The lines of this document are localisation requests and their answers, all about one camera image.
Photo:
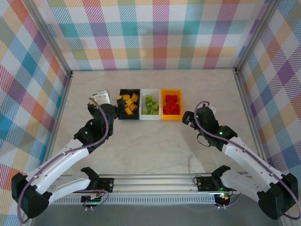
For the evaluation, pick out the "aluminium frame post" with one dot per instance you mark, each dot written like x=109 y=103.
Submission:
x=61 y=55
x=255 y=35

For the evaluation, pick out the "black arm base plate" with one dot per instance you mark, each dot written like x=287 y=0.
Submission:
x=204 y=183
x=107 y=184

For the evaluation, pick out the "small circuit board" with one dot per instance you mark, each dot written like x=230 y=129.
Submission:
x=223 y=197

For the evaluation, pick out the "aluminium side rail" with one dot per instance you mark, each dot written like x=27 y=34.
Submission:
x=246 y=106
x=58 y=117

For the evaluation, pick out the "black plastic bin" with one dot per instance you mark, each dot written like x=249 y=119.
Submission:
x=131 y=90

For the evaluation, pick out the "wide aluminium base rail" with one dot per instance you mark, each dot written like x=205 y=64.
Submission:
x=152 y=184

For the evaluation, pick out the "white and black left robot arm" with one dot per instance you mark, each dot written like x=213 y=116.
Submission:
x=61 y=160

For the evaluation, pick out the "yellow plastic bin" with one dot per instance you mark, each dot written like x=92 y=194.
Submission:
x=170 y=117

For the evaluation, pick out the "clear plastic bin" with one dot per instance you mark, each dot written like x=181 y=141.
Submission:
x=150 y=117

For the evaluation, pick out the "red lego brick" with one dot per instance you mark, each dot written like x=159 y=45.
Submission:
x=174 y=111
x=167 y=110
x=174 y=98
x=167 y=104
x=173 y=104
x=178 y=107
x=168 y=98

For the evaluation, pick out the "green circuit board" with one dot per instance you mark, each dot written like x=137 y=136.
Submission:
x=92 y=201

